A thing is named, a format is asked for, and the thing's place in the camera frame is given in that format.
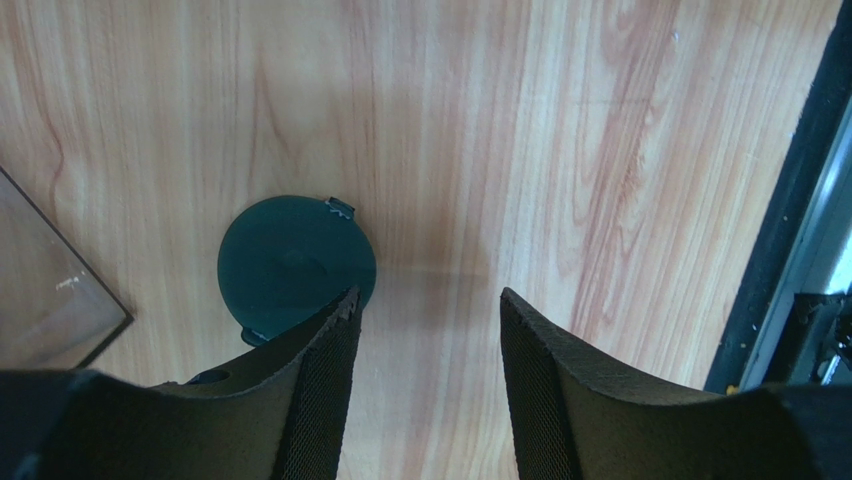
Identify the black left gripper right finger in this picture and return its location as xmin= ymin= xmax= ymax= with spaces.
xmin=500 ymin=289 xmax=851 ymax=479

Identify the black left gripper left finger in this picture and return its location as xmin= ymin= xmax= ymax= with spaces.
xmin=1 ymin=288 xmax=362 ymax=479

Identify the dark green compact disc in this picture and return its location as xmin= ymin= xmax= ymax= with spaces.
xmin=217 ymin=195 xmax=377 ymax=347

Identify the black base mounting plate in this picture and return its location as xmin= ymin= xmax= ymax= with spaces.
xmin=703 ymin=1 xmax=851 ymax=394

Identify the aluminium frame rail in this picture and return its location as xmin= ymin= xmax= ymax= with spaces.
xmin=739 ymin=110 xmax=851 ymax=390

